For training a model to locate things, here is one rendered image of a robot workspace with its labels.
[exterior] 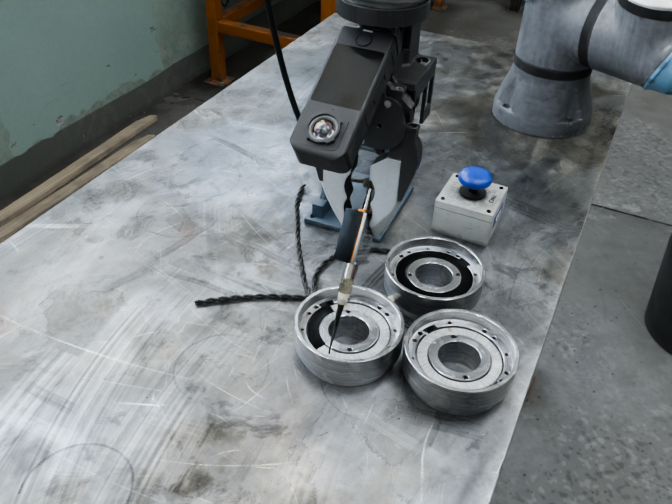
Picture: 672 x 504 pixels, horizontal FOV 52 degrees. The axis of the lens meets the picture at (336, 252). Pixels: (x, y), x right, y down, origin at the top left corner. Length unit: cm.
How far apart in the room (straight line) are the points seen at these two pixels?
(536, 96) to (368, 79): 59
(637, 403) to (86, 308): 141
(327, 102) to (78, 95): 216
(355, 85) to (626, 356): 154
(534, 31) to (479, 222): 35
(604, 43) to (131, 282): 67
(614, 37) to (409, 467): 64
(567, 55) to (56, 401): 79
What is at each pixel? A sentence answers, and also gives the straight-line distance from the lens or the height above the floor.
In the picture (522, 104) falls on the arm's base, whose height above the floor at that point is 84.
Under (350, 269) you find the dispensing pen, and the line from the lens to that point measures 63.
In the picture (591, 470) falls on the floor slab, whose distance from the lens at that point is 169.
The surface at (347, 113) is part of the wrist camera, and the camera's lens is 51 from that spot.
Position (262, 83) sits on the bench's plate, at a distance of 120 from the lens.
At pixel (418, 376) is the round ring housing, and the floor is 84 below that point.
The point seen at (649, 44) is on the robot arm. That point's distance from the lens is 99.
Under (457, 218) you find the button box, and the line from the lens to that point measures 83.
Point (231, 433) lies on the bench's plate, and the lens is 63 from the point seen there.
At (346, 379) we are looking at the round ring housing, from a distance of 64.
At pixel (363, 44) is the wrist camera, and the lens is 54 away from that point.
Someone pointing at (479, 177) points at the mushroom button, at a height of 87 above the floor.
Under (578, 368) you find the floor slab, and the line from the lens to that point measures 188.
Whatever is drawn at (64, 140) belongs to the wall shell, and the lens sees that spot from 263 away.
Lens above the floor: 130
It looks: 38 degrees down
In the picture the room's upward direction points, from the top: 2 degrees clockwise
